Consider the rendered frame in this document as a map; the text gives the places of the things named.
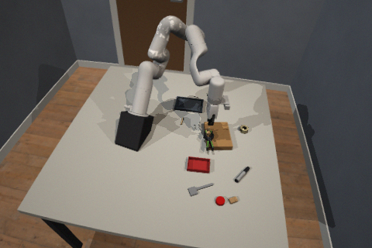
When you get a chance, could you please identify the red button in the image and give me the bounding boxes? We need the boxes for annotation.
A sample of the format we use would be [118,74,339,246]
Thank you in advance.
[215,196,225,206]

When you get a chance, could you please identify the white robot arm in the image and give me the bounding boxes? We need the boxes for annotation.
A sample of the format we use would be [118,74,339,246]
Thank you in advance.
[124,15,230,117]

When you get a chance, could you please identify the red open tray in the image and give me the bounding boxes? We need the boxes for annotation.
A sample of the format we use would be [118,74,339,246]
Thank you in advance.
[187,157,210,174]

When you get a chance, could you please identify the brown wooden board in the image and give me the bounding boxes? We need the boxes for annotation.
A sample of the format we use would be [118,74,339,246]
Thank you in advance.
[204,122,233,150]

